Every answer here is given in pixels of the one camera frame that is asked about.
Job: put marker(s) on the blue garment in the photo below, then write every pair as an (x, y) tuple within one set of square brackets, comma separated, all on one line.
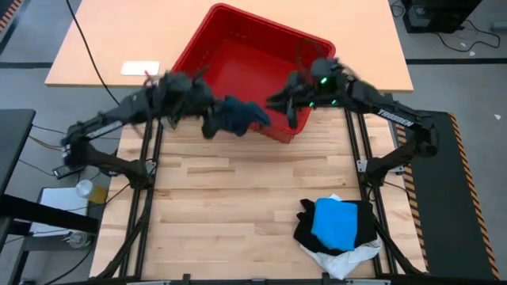
[(334, 225)]

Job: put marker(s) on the black frame rail with plates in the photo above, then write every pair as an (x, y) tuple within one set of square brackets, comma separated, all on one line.
[(257, 282)]

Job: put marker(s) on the white button shirt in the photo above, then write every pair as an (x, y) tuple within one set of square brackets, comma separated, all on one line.
[(340, 263)]

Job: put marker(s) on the hazard striped floor strip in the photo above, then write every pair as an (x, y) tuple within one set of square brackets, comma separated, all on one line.
[(12, 10)]

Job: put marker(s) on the black equipment cabinet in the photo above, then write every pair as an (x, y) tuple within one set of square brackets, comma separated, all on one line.
[(443, 16)]

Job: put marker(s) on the black table beam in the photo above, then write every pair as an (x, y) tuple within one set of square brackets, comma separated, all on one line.
[(39, 213)]

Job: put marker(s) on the white box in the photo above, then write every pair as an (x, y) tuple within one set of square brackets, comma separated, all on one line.
[(59, 202)]

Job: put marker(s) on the light wooden desk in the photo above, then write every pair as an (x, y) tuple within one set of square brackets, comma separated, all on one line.
[(119, 31)]

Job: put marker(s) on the black side table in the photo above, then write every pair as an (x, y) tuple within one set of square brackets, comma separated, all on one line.
[(14, 138)]

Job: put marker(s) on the yellow item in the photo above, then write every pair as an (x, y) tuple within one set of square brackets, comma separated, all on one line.
[(99, 194)]

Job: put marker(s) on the black garment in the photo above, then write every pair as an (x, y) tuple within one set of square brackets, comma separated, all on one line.
[(366, 221)]

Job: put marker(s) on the red plastic laundry bin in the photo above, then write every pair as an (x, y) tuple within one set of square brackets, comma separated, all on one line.
[(245, 63)]

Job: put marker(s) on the black power adapter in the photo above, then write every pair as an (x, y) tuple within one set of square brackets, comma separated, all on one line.
[(67, 171)]

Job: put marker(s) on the white paper cup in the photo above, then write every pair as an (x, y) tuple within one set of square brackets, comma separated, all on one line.
[(84, 188)]

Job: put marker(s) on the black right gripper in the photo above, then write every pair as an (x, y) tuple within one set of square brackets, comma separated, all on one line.
[(322, 85)]

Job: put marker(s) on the black hazard striped floor mat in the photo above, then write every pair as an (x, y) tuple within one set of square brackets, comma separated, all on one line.
[(443, 190)]

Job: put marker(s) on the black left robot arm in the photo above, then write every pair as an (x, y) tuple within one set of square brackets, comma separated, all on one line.
[(111, 122)]

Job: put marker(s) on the small dark navy garment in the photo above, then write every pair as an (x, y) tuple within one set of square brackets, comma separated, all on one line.
[(237, 115)]

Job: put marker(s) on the white card on desk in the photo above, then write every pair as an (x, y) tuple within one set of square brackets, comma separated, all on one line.
[(140, 68)]

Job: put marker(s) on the clear plastic cup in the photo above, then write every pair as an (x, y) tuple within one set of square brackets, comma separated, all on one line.
[(77, 239)]

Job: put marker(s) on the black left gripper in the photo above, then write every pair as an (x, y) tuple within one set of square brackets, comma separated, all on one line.
[(182, 97)]

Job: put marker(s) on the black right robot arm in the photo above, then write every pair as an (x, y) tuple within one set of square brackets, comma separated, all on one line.
[(396, 115)]

